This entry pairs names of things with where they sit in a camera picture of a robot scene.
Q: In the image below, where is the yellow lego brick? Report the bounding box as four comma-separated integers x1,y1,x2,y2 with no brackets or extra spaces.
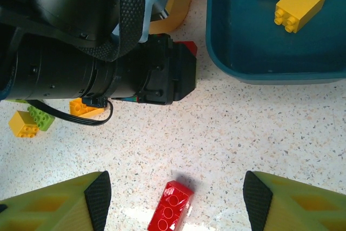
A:
273,0,330,34
69,97,105,120
8,110,40,138

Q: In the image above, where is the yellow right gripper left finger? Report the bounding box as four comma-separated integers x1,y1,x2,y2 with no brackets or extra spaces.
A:
0,170,112,231

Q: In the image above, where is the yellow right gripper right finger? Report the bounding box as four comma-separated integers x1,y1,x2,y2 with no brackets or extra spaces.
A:
243,170,346,231

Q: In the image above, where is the thin black cable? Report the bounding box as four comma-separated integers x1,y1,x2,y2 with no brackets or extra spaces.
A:
26,97,114,127

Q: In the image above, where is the teal plastic container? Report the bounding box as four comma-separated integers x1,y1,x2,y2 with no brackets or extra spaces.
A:
205,0,346,84

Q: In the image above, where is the black braided cable sleeve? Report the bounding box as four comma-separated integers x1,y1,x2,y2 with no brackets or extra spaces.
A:
78,0,148,62

